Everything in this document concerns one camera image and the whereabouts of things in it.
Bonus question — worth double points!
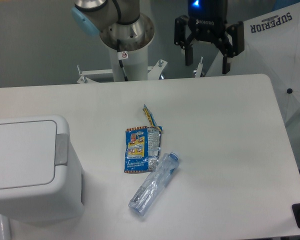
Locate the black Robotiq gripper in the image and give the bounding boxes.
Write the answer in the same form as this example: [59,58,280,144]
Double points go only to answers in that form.
[174,0,245,75]

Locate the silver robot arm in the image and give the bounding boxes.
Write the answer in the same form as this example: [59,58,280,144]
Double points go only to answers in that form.
[73,0,245,74]

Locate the grey trash can push button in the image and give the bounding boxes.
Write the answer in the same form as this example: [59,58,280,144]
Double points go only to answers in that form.
[54,133,69,166]

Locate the white trash can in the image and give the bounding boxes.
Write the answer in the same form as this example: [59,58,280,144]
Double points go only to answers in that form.
[0,115,84,223]

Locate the white Superior umbrella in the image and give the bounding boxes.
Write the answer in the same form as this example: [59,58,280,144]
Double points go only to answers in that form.
[204,1,300,131]

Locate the blue snack wrapper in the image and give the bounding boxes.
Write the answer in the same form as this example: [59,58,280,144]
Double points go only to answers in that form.
[124,105,163,174]

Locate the clear plastic water bottle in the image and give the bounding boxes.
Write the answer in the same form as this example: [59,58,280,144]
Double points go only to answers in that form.
[128,152,180,217]

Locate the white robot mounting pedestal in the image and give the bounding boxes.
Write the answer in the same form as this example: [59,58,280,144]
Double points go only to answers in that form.
[77,48,169,84]

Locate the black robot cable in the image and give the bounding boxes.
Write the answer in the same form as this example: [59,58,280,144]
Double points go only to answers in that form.
[116,39,129,82]

